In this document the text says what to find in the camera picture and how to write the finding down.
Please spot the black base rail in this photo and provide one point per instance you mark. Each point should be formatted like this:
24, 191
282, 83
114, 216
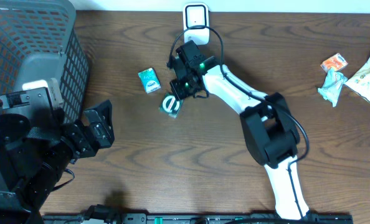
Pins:
141, 218

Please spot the dark grey plastic mesh basket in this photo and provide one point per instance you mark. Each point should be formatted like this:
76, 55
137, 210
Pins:
38, 42

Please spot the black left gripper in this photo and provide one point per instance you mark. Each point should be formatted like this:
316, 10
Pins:
87, 137

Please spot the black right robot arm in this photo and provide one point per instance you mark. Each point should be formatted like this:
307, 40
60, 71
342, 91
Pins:
270, 131

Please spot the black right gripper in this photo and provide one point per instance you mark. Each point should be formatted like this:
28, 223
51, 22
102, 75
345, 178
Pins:
177, 91

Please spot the small orange tissue pack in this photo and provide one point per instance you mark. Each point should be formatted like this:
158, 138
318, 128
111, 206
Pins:
336, 62

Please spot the dark green scrub pad pack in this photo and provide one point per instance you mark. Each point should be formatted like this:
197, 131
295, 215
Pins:
170, 105

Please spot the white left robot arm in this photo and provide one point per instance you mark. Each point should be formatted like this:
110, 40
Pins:
33, 159

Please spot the small teal tissue pack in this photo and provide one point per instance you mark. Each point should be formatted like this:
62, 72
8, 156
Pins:
149, 80

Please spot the green Kleenex tissue pack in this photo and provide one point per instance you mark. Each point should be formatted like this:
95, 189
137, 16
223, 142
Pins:
332, 86

